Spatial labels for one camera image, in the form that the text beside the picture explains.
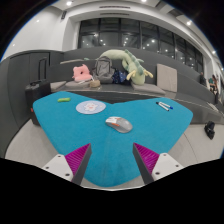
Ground tan woven hat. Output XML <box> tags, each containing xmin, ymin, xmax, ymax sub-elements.
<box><xmin>88</xmin><ymin>79</ymin><xmax>102</xmax><ymax>89</ymax></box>

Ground navy patterned bag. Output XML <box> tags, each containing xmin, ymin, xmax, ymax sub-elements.
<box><xmin>111</xmin><ymin>68</ymin><xmax>129</xmax><ymax>85</ymax></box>

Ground upright grey square cushion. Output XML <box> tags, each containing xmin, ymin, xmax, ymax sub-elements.
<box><xmin>156</xmin><ymin>63</ymin><xmax>179</xmax><ymax>93</ymax></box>

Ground green dragon plush toy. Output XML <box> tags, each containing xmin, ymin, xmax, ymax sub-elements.
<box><xmin>98</xmin><ymin>49</ymin><xmax>154</xmax><ymax>86</ymax></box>

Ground small green eraser block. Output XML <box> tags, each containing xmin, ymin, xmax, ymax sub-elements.
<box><xmin>57</xmin><ymin>96</ymin><xmax>72</xmax><ymax>103</ymax></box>

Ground grey backpack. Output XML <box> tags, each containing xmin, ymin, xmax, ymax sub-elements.
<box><xmin>91</xmin><ymin>55</ymin><xmax>116</xmax><ymax>84</ymax></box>

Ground black bag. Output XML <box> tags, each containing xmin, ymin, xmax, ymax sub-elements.
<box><xmin>204</xmin><ymin>120</ymin><xmax>216</xmax><ymax>140</ymax></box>

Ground flat grey seat cushion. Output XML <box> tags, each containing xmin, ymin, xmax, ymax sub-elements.
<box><xmin>130</xmin><ymin>81</ymin><xmax>167</xmax><ymax>96</ymax></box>
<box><xmin>49</xmin><ymin>80</ymin><xmax>68</xmax><ymax>92</ymax></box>

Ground grey stepped seating bench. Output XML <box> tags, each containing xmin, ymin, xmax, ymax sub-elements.
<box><xmin>49</xmin><ymin>46</ymin><xmax>224</xmax><ymax>125</ymax></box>

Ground ceiling spot lights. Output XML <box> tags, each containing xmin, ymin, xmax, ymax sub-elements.
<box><xmin>64</xmin><ymin>0</ymin><xmax>218</xmax><ymax>56</ymax></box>

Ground grey computer mouse orange accents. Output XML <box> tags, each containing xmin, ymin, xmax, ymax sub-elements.
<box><xmin>105</xmin><ymin>116</ymin><xmax>134</xmax><ymax>134</ymax></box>

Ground person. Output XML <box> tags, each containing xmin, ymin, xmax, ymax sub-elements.
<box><xmin>199</xmin><ymin>71</ymin><xmax>207</xmax><ymax>85</ymax></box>
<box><xmin>208</xmin><ymin>74</ymin><xmax>220</xmax><ymax>95</ymax></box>

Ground dark grey wall cabinet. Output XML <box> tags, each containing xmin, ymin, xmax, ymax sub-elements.
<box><xmin>7</xmin><ymin>50</ymin><xmax>64</xmax><ymax>131</ymax></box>

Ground black suitcase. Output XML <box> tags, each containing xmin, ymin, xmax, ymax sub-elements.
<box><xmin>25</xmin><ymin>79</ymin><xmax>52</xmax><ymax>126</ymax></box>

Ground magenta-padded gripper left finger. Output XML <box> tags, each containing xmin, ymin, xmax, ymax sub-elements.
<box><xmin>41</xmin><ymin>143</ymin><xmax>93</xmax><ymax>186</ymax></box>

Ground pink plush cushion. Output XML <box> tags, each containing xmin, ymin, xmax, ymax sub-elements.
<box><xmin>72</xmin><ymin>64</ymin><xmax>93</xmax><ymax>83</ymax></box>

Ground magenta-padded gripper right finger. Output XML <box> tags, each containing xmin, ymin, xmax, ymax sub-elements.
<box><xmin>132</xmin><ymin>142</ymin><xmax>184</xmax><ymax>185</ymax></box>

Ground white marker blue cap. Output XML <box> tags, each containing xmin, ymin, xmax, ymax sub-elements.
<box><xmin>159</xmin><ymin>101</ymin><xmax>174</xmax><ymax>110</ymax></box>

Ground round pale blue mouse pad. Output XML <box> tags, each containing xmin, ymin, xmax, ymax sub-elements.
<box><xmin>75</xmin><ymin>100</ymin><xmax>107</xmax><ymax>116</ymax></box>

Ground dark glass window wall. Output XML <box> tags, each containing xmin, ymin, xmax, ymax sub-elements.
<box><xmin>78</xmin><ymin>18</ymin><xmax>205</xmax><ymax>73</ymax></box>

